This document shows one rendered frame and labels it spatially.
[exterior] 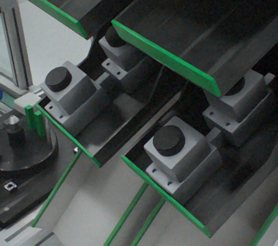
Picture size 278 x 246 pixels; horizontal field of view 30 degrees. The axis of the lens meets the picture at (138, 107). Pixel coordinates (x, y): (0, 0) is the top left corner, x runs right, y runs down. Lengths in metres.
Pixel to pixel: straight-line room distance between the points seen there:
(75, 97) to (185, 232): 0.22
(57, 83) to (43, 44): 0.96
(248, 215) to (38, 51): 0.99
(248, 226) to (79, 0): 0.32
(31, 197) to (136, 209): 0.26
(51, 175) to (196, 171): 0.44
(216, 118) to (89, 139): 0.16
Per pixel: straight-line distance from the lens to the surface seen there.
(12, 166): 0.91
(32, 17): 1.71
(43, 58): 1.46
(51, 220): 0.78
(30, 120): 0.96
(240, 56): 0.40
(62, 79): 0.58
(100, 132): 0.61
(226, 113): 0.53
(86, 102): 0.60
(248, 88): 0.51
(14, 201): 0.88
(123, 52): 0.59
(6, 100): 1.16
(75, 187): 0.76
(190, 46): 0.44
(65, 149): 0.95
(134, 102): 0.61
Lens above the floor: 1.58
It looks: 36 degrees down
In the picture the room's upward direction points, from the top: 2 degrees counter-clockwise
